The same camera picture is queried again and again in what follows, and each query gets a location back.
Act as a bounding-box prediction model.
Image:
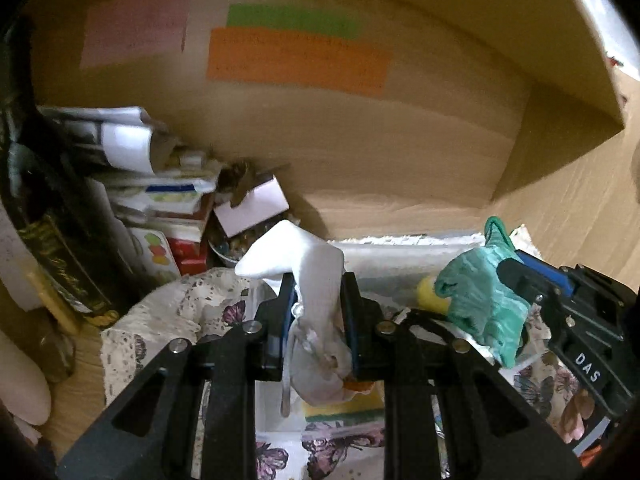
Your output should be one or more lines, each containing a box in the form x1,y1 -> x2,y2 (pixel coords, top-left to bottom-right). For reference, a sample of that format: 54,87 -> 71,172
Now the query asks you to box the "yellow-haired doll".
416,216 -> 530,368

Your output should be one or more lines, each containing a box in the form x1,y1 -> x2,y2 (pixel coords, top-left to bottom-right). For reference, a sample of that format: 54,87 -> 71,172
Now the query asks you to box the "yellow green sponge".
303,382 -> 385,426

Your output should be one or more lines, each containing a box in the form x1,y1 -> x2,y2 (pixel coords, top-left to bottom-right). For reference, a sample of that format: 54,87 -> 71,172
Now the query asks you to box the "clear plastic storage bin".
249,231 -> 501,436

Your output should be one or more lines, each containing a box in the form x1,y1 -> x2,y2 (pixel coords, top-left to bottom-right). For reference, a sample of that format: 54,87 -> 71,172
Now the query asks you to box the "floral beige cloth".
235,220 -> 354,417

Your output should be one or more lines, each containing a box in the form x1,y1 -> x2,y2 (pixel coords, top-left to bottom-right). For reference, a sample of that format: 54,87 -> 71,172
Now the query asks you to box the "butterfly print tablecloth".
98,224 -> 612,480

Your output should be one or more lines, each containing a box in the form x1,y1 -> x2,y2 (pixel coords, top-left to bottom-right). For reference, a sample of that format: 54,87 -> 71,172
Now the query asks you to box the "pink mug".
0,333 -> 52,426

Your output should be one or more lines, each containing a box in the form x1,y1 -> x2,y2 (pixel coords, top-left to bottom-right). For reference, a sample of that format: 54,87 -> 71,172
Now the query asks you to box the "stack of books and papers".
39,106 -> 224,285

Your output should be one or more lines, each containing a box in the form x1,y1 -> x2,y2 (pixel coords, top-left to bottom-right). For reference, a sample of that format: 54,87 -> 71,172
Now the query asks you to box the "dark wine bottle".
1,23 -> 120,330

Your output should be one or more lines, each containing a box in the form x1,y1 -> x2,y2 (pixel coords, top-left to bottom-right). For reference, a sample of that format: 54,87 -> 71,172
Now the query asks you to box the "small white box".
214,177 -> 290,237

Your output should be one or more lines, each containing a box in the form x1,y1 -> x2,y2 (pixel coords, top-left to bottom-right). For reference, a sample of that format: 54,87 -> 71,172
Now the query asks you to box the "orange sticky note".
206,27 -> 392,96

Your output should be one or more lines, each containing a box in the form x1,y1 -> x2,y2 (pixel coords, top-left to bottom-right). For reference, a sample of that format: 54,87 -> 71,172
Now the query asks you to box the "green sticky note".
227,3 -> 361,39

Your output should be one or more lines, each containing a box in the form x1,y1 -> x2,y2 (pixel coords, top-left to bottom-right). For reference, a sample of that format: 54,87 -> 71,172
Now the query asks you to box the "pink sticky note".
80,0 -> 191,68

